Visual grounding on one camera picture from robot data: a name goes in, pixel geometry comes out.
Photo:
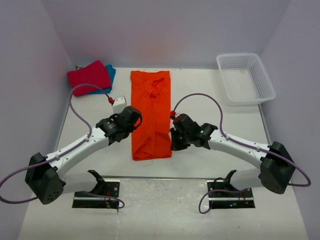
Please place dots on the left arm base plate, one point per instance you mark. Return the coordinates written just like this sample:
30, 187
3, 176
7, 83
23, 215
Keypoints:
104, 195

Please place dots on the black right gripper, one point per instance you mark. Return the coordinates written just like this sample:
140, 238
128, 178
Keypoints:
175, 146

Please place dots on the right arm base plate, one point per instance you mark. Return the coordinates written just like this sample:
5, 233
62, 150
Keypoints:
227, 196

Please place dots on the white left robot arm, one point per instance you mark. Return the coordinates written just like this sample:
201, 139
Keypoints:
47, 175

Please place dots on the folded blue t shirt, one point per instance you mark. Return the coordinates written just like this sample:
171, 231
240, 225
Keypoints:
111, 72

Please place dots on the white plastic basket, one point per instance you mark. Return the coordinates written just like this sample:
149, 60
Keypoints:
244, 79

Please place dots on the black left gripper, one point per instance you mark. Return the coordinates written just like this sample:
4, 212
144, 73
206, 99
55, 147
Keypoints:
114, 116

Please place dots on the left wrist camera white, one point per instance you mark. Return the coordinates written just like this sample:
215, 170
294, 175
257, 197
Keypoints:
118, 104

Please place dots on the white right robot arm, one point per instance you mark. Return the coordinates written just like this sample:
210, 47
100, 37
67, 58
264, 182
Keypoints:
272, 164

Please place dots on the folded red t shirt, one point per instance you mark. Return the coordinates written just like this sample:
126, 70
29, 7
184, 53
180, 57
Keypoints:
89, 78

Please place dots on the orange t shirt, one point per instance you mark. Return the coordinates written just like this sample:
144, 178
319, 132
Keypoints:
151, 95

